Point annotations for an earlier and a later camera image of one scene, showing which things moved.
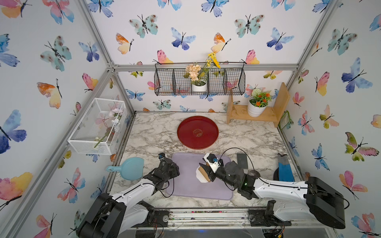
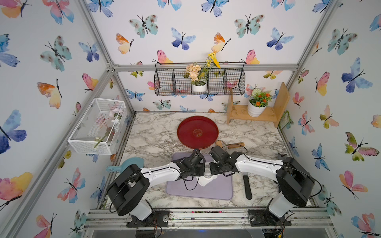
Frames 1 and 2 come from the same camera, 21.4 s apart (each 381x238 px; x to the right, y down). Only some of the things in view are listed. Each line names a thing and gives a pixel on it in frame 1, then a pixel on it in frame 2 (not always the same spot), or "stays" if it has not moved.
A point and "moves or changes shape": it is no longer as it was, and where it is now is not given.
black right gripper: [208, 170] → [212, 170]
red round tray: [198, 132] stays
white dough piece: [200, 176] moves or changes shape
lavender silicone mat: [187, 185] stays
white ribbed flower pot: [255, 111] stays
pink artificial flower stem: [115, 115] stays
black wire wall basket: [219, 78] stays
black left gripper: [175, 170] → [202, 167]
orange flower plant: [260, 99] stays
